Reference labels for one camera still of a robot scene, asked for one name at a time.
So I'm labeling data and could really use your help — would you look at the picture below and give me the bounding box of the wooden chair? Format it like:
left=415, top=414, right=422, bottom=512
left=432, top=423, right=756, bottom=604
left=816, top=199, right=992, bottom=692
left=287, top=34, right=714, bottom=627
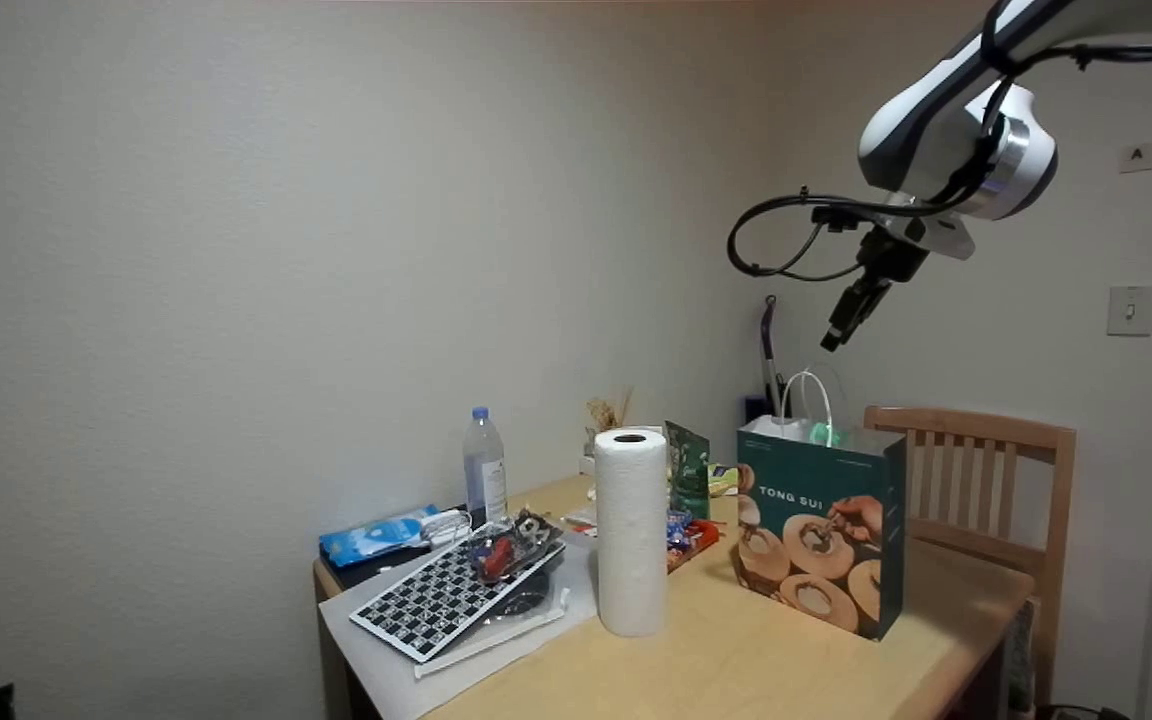
left=865, top=402, right=1086, bottom=710

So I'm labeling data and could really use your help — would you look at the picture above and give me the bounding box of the clear plastic water bottle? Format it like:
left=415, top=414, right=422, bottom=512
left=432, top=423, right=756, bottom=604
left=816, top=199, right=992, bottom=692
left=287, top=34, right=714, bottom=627
left=462, top=402, right=513, bottom=536

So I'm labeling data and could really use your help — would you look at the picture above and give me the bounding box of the teal printed paper bag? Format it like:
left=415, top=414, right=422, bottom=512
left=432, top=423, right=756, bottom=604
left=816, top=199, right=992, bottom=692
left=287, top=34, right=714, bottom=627
left=731, top=366, right=912, bottom=644

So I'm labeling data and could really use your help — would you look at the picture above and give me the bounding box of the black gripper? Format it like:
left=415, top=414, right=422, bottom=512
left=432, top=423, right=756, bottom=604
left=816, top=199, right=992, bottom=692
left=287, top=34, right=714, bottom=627
left=816, top=222, right=932, bottom=360

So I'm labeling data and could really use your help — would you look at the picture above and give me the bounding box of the small red object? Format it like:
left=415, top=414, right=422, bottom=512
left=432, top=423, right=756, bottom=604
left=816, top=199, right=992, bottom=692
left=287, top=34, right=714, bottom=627
left=471, top=530, right=521, bottom=582

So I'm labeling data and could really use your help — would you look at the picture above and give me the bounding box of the orange red snack packet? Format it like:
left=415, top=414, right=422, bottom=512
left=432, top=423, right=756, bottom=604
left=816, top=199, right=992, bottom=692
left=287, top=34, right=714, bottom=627
left=664, top=514, right=727, bottom=574

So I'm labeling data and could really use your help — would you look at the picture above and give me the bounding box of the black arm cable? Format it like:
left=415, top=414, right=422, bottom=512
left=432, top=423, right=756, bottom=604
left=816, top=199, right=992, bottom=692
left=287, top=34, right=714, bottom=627
left=725, top=0, right=1152, bottom=287

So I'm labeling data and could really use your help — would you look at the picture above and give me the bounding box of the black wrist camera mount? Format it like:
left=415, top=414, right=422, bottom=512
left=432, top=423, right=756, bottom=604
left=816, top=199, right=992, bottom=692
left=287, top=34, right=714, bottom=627
left=809, top=194, right=981, bottom=265

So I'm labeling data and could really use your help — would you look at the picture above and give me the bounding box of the wooden chopsticks bunch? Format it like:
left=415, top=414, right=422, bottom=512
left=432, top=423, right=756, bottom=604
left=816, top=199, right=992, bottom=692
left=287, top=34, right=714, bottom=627
left=580, top=383, right=641, bottom=433

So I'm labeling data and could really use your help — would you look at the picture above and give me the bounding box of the dark green box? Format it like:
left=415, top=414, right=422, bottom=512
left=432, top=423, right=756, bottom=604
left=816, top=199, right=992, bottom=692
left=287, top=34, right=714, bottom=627
left=660, top=414, right=718, bottom=527

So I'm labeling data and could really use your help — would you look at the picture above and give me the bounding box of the blue tissue packet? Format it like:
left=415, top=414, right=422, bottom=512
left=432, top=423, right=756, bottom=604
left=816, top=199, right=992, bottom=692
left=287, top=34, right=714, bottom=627
left=317, top=501, right=471, bottom=582

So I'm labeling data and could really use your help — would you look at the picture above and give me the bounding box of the black white checkerboard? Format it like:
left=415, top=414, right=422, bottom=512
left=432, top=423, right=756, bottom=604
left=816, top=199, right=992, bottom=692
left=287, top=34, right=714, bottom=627
left=348, top=512, right=570, bottom=664

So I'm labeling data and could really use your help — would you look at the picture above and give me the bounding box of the white paper towel roll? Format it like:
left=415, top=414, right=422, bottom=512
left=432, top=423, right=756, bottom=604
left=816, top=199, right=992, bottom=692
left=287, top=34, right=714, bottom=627
left=594, top=423, right=673, bottom=638

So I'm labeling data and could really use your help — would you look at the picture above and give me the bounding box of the white wall switch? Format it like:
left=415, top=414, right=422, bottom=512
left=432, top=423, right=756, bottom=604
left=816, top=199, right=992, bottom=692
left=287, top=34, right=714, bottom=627
left=1103, top=281, right=1152, bottom=343

